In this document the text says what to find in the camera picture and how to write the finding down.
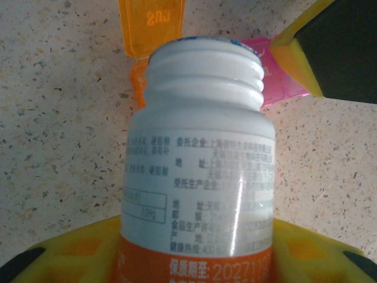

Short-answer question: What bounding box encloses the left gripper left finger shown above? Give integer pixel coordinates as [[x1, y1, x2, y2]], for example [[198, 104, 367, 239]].
[[0, 214, 121, 283]]

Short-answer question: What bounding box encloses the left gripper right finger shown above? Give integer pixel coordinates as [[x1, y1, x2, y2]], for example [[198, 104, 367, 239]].
[[272, 218, 377, 283]]

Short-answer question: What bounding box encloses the white pill bottle orange label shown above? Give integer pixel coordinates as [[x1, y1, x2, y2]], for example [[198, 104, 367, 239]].
[[119, 35, 277, 283]]

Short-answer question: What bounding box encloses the orange pink pill organizer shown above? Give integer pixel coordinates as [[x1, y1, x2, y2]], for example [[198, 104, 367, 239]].
[[117, 0, 312, 109]]

